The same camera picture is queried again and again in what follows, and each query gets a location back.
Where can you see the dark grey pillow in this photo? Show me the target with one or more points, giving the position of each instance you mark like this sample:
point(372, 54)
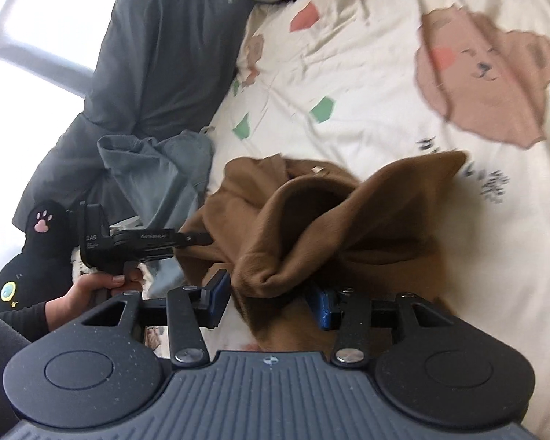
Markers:
point(156, 64)

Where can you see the cream bear printed blanket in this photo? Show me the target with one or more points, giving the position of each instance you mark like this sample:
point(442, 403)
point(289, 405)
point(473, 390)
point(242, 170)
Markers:
point(394, 114)

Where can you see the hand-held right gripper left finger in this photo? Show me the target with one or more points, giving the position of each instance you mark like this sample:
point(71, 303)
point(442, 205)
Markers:
point(220, 295)

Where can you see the brown printed t-shirt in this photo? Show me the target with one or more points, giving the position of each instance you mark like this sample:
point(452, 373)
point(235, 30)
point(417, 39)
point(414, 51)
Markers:
point(325, 229)

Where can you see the bright window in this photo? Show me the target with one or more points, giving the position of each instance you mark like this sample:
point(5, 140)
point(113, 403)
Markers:
point(27, 55)

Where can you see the black cat plush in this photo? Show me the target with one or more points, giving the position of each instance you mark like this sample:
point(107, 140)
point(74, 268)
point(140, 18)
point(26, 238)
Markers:
point(41, 243)

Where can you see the person's left hand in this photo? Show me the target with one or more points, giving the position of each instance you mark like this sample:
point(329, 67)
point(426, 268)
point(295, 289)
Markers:
point(78, 298)

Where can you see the blue-grey garment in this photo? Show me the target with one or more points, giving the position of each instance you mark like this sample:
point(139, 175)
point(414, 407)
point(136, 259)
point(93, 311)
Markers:
point(165, 174)

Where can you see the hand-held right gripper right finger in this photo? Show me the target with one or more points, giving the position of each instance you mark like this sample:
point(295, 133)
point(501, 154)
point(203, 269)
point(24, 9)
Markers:
point(320, 309)

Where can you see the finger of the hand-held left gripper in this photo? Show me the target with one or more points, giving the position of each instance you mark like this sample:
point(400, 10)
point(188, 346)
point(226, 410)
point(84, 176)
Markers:
point(195, 239)

